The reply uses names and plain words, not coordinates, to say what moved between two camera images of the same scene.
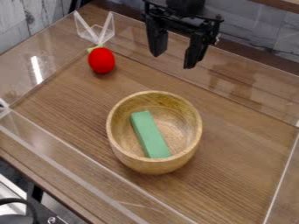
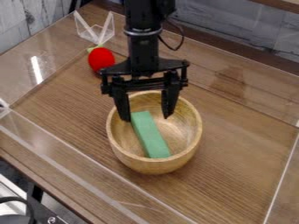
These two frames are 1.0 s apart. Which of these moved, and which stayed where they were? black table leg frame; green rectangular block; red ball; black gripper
Moved: black gripper
Stayed: black table leg frame; green rectangular block; red ball
